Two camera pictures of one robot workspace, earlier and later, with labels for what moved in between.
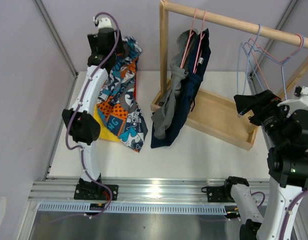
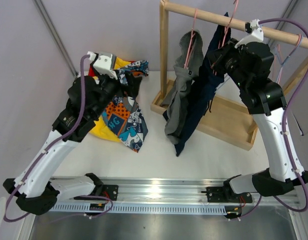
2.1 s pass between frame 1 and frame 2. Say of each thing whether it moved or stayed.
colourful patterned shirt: moved
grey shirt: moved
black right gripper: moved
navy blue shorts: moved
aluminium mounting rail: stayed
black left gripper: moved
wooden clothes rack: stayed
